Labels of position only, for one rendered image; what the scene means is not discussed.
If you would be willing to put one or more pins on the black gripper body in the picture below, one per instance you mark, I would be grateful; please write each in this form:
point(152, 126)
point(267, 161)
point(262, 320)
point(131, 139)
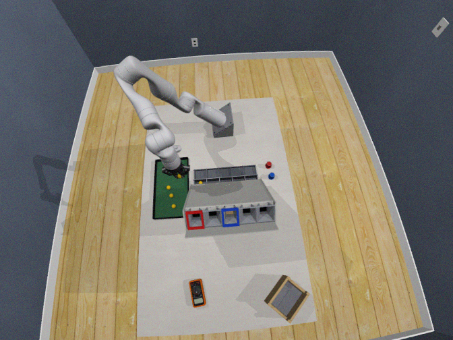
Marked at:
point(180, 167)

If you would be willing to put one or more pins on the orange digital multimeter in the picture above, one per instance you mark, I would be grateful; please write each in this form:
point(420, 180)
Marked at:
point(197, 293)

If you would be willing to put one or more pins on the wooden crate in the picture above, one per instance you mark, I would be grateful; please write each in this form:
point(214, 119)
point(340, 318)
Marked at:
point(286, 298)

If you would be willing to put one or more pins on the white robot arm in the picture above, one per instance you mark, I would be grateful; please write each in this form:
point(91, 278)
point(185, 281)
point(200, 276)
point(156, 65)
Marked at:
point(160, 143)

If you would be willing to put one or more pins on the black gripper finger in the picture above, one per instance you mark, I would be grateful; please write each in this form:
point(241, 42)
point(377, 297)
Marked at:
point(168, 173)
point(185, 171)

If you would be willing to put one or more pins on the red square band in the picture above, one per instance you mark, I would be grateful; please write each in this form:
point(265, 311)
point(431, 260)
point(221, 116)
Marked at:
point(194, 212)

